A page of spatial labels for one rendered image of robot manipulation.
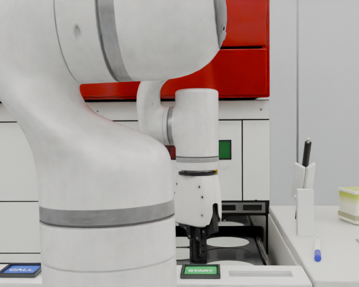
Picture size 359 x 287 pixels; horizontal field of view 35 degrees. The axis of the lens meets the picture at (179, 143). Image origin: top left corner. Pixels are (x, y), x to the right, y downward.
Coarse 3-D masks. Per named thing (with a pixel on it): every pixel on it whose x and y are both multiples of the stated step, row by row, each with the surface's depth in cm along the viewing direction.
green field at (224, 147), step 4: (220, 144) 138; (224, 144) 138; (228, 144) 138; (220, 148) 138; (224, 148) 138; (228, 148) 138; (220, 152) 139; (224, 152) 138; (228, 152) 138; (220, 156) 139; (224, 156) 139; (228, 156) 138
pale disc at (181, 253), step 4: (176, 248) 123; (180, 248) 123; (184, 248) 123; (188, 248) 123; (176, 252) 119; (180, 252) 119; (184, 252) 119; (188, 252) 119; (176, 256) 116; (180, 256) 116; (184, 256) 116; (188, 256) 116
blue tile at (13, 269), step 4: (12, 268) 84; (16, 268) 84; (20, 268) 84; (24, 268) 84; (28, 268) 84; (32, 268) 84; (36, 268) 84; (4, 272) 82; (8, 272) 82; (12, 272) 82; (16, 272) 82; (20, 272) 82; (24, 272) 82; (28, 272) 82; (32, 272) 82
